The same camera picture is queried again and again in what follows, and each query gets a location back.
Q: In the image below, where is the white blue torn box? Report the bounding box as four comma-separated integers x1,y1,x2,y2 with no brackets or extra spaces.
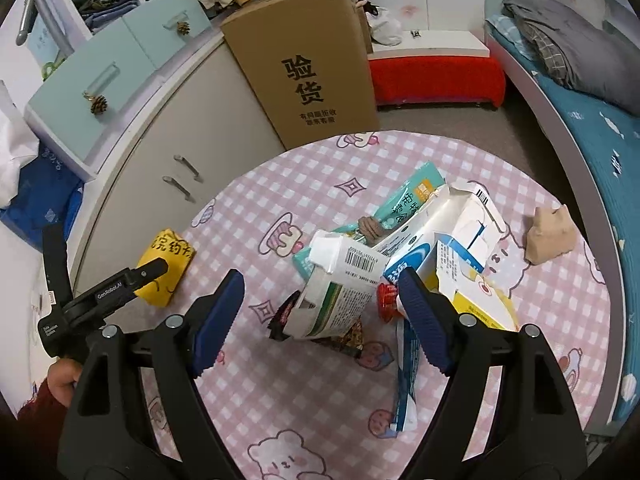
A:
374,180,506,285

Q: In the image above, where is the blue white striped pillow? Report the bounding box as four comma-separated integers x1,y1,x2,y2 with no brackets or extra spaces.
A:
486,13,537,62

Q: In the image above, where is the white lower cabinet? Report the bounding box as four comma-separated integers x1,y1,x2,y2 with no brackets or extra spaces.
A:
67,34,284,295

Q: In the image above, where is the grey folded duvet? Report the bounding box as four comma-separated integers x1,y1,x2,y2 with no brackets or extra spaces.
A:
503,0,639,116

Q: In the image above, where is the red snack wrapper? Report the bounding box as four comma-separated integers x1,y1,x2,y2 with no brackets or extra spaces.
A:
376,283,404,324

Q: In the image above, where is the brown paper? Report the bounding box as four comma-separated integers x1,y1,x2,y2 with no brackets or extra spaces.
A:
525,205,578,266

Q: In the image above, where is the dark snack wrapper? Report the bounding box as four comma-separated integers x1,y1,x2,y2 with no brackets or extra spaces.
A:
268,290,364,359

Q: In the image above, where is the pink checkered tablecloth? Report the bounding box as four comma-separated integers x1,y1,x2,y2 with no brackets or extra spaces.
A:
139,129,627,480

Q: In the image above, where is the white plastic bag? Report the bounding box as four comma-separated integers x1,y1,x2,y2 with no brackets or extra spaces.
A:
366,6,402,47

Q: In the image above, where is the lilac stepped shelf cabinet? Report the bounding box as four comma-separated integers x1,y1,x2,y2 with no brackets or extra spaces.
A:
25,0,214,182

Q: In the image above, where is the teal patterned mattress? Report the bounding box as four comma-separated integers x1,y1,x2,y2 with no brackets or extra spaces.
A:
486,24,639,427

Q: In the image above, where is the blue white flat packet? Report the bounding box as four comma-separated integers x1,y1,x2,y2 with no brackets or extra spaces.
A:
390,318,421,434

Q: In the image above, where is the metal stair handrail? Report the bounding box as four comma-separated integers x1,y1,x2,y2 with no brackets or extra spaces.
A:
15,0,74,58

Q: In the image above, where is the person's left hand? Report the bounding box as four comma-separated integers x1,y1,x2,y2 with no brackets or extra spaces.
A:
47,358,82,408

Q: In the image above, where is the yellow white medicine box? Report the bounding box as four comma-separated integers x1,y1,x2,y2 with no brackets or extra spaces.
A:
435,234,520,332

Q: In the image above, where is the blue gift bag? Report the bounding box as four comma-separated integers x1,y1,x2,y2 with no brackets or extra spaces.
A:
1,143,85,252

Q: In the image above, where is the teal wipes packet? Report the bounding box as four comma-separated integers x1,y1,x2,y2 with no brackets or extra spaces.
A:
293,162,445,282

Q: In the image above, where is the red bench with white top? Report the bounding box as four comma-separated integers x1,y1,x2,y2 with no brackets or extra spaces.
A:
368,30,506,108

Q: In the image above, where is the white green barcode box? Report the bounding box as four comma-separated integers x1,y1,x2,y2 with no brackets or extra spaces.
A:
283,231,390,339

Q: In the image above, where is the teal bunk bed frame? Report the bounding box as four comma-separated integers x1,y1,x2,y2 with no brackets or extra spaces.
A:
484,0,639,434

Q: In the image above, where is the tall brown cardboard box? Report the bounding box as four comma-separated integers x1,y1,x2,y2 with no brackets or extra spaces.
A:
221,0,380,150

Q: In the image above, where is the yellow snack packet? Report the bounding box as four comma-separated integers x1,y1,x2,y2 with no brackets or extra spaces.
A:
134,227,198,310

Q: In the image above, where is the white paper bag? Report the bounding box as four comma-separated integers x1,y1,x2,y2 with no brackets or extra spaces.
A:
0,81,39,209

